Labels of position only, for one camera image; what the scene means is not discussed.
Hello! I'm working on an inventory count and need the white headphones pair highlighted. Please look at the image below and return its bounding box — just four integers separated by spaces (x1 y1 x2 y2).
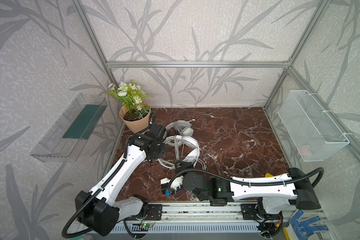
164 135 207 170
166 119 195 137

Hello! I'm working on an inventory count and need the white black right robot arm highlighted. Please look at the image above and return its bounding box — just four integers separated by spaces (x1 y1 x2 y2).
161 161 325 215

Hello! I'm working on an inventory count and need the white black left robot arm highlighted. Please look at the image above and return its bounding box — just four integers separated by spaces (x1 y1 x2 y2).
62 112 166 239

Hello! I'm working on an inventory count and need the peach flower pot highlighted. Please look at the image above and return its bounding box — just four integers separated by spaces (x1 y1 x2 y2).
120 101 152 134

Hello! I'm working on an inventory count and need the artificial green white plant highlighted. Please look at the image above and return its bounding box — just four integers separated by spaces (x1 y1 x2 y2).
106 80 152 122

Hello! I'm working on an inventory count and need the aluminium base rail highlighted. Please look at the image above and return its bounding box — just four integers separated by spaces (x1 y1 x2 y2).
74 200 331 235

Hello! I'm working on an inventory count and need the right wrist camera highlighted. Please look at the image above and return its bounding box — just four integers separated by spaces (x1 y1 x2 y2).
161 176 184 197

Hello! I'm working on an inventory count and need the aluminium frame crossbar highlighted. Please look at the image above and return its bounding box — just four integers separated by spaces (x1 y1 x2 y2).
106 61 289 69

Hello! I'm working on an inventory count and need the clear plastic wall shelf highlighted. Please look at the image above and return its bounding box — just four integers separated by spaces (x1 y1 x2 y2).
30 94 108 163

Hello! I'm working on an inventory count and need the white wire mesh basket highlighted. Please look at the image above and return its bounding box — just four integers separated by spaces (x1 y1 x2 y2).
278 90 350 162

